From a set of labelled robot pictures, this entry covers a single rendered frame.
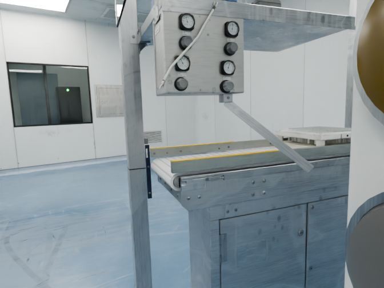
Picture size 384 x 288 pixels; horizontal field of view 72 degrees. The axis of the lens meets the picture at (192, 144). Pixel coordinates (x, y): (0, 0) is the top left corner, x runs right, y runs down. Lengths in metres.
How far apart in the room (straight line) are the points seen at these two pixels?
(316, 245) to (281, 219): 0.21
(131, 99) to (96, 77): 5.07
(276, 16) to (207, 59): 0.24
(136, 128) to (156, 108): 5.45
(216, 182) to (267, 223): 0.28
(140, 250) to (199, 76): 0.69
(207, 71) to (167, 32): 0.13
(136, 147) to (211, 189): 0.34
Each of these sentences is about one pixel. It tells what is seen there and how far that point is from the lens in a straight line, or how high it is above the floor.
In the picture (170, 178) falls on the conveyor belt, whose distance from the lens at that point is 0.73.
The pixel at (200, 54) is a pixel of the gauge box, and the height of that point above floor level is 1.20.
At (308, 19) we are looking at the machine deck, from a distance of 0.91.
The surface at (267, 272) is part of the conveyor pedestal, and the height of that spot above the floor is 0.50.
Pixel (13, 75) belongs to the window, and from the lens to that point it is 5.88.
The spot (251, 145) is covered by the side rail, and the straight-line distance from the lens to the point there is 1.13.
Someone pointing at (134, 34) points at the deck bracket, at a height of 1.33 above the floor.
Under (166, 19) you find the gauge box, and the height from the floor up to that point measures 1.28.
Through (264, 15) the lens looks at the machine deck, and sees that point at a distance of 0.82.
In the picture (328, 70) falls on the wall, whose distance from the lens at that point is 4.47.
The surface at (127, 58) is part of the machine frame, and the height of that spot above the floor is 1.25.
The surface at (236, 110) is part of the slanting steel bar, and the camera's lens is 0.77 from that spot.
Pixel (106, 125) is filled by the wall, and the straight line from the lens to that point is 6.02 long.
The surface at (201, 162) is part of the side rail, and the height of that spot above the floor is 0.92.
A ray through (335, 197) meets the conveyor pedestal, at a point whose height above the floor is 0.73.
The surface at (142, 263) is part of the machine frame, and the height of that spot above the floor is 0.50.
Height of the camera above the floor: 1.07
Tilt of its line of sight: 7 degrees down
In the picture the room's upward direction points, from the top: 2 degrees counter-clockwise
